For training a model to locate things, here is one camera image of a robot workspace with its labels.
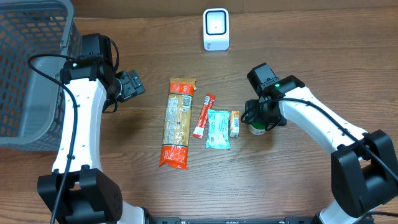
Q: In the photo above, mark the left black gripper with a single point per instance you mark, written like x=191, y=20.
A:
x=133, y=86

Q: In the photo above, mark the red white stick packet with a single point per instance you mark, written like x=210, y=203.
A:
x=203, y=118

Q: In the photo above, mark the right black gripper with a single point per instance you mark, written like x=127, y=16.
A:
x=251, y=116

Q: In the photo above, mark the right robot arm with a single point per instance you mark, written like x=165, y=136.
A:
x=363, y=164

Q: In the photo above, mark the teal snack packet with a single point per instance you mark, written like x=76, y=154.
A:
x=218, y=130

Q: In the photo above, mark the grey plastic mesh basket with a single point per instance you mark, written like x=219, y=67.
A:
x=32, y=107

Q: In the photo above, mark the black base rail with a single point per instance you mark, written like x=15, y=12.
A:
x=233, y=221

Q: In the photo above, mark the white barcode scanner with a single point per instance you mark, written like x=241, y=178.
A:
x=216, y=29

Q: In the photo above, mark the orange noodle packet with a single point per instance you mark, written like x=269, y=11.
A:
x=174, y=149

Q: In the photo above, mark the small orange white box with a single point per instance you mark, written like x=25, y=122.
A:
x=234, y=124

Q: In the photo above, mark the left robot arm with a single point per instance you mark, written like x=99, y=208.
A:
x=77, y=190

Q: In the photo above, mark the green lid white jar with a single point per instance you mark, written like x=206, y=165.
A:
x=257, y=128

